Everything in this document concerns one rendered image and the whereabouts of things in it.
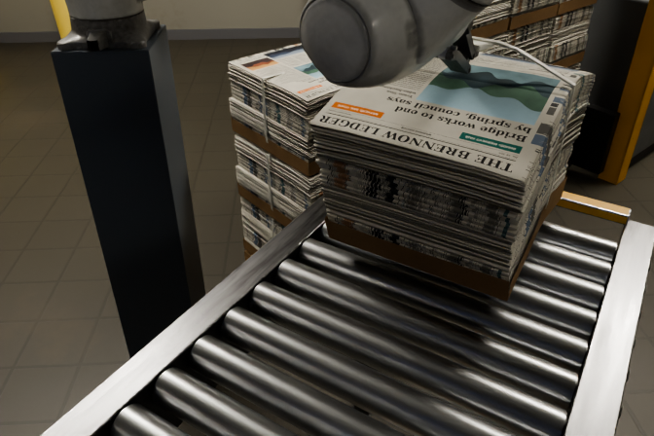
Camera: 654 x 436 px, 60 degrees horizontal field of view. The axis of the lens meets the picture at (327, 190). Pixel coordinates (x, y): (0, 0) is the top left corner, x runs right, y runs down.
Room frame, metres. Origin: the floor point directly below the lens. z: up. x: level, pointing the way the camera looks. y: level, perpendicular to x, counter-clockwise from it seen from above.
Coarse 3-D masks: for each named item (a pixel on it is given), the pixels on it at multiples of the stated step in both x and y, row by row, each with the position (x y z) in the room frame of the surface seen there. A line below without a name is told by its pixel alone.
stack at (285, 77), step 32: (512, 32) 1.91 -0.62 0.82; (544, 32) 2.04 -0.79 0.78; (256, 64) 1.56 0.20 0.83; (288, 64) 1.56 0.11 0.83; (256, 96) 1.49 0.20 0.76; (288, 96) 1.37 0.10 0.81; (320, 96) 1.34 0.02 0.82; (256, 128) 1.49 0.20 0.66; (288, 128) 1.37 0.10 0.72; (256, 160) 1.50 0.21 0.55; (256, 192) 1.51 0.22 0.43; (288, 192) 1.39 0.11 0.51; (320, 192) 1.33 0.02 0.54; (256, 224) 1.53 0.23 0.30
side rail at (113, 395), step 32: (288, 224) 0.81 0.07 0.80; (320, 224) 0.81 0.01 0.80; (256, 256) 0.72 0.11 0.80; (288, 256) 0.73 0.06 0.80; (224, 288) 0.64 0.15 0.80; (192, 320) 0.58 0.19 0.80; (160, 352) 0.52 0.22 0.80; (128, 384) 0.47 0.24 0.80; (64, 416) 0.42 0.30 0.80; (96, 416) 0.42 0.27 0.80; (160, 416) 0.47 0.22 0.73
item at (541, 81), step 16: (432, 64) 0.81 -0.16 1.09; (480, 64) 0.80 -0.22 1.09; (496, 64) 0.80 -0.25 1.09; (480, 80) 0.74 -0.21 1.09; (496, 80) 0.74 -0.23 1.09; (512, 80) 0.73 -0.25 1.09; (528, 80) 0.73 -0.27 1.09; (544, 80) 0.74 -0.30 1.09; (560, 80) 0.74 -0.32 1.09; (576, 80) 0.74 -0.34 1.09; (560, 144) 0.72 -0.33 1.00; (544, 192) 0.71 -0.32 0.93
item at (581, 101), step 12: (480, 60) 0.82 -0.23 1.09; (492, 60) 0.83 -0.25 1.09; (504, 60) 0.86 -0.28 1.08; (516, 60) 0.89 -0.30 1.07; (528, 60) 0.92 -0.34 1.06; (564, 72) 0.77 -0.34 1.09; (576, 72) 0.81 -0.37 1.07; (588, 72) 0.85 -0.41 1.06; (588, 84) 0.82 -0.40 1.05; (576, 96) 0.76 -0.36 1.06; (576, 108) 0.77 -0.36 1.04; (576, 120) 0.80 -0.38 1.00; (576, 132) 0.83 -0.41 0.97; (564, 144) 0.75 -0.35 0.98; (564, 156) 0.80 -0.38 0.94; (564, 168) 0.83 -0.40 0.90; (552, 180) 0.74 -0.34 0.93; (552, 192) 0.75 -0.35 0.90
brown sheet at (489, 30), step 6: (492, 24) 1.81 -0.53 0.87; (498, 24) 1.83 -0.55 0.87; (504, 24) 1.86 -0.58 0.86; (474, 30) 1.74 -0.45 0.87; (480, 30) 1.76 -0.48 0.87; (486, 30) 1.79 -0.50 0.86; (492, 30) 1.81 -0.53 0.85; (498, 30) 1.84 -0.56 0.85; (504, 30) 1.86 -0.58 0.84; (480, 36) 1.77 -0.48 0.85; (486, 36) 1.79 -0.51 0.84
